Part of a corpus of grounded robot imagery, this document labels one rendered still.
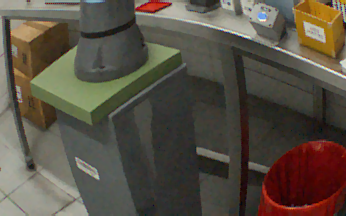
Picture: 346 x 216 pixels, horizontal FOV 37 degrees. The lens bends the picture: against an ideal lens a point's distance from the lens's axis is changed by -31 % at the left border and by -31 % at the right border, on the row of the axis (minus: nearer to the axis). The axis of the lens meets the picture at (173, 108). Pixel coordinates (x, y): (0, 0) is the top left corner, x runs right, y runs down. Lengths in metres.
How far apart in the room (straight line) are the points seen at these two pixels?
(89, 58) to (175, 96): 0.19
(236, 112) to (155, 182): 0.33
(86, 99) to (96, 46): 0.10
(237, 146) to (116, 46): 0.51
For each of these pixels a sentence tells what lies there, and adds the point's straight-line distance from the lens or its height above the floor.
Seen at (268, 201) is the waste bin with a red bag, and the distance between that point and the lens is 1.59.
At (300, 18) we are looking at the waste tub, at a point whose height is 0.95.
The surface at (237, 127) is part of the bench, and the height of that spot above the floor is 0.61.
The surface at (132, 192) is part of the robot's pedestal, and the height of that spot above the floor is 0.70.
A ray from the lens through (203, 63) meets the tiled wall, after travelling 2.51.
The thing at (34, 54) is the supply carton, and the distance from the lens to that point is 2.78.
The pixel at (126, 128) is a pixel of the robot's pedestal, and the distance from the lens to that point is 1.20.
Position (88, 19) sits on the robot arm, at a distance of 1.18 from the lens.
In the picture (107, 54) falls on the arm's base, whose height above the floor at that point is 0.95.
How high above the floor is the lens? 1.45
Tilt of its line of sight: 30 degrees down
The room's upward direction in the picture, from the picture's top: 8 degrees counter-clockwise
